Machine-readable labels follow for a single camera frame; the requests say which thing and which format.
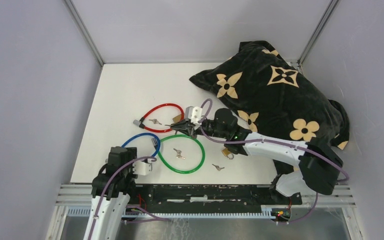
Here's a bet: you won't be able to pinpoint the green cable lock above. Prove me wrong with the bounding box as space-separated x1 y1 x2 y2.
157 134 206 175

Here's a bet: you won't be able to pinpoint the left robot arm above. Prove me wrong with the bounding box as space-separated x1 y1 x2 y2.
83 146 138 240

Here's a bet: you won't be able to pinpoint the red cable lock keys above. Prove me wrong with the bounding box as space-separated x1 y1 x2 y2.
149 118 163 125

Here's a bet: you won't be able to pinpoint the small padlock keys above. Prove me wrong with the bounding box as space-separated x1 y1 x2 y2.
212 164 225 171

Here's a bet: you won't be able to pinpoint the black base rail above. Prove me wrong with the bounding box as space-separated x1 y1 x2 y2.
121 181 303 214

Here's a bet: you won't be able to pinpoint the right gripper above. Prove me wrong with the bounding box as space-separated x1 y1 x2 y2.
171 118 229 140

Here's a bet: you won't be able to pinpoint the black floral blanket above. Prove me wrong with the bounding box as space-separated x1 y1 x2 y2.
188 40 351 173

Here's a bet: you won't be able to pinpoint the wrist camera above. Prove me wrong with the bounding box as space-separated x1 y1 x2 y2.
184 106 203 125
132 158 157 176

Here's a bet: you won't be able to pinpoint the red cable lock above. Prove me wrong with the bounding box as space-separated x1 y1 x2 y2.
133 103 185 134

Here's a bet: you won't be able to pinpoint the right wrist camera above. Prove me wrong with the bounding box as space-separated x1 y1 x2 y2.
184 106 203 125

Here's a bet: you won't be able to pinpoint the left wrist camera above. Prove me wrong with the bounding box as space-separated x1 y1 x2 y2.
132 158 157 176

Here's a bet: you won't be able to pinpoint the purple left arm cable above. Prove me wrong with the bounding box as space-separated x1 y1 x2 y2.
86 156 170 240

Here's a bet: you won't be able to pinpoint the blue cable lock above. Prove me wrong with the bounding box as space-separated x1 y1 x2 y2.
121 132 162 157

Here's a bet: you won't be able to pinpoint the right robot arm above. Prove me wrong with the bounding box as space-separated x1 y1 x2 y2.
170 106 343 204

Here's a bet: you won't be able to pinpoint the large brass padlock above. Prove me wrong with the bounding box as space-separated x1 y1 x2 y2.
172 114 184 123

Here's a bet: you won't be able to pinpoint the small brass padlock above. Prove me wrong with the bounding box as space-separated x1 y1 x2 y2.
221 148 235 160

